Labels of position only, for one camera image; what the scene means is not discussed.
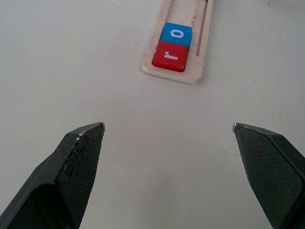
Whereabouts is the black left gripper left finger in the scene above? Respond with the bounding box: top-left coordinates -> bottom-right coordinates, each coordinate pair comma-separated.
0,122 -> 106,229

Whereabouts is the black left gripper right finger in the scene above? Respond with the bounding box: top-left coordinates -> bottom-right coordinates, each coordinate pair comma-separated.
232,123 -> 305,229

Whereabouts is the red letter tile r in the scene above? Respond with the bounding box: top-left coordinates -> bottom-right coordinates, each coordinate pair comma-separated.
152,41 -> 189,73

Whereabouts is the blue letter tile o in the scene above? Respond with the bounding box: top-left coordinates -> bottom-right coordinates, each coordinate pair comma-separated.
159,22 -> 193,48

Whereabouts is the light wooden letter tray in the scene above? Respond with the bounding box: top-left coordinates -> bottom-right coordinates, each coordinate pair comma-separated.
142,0 -> 214,85

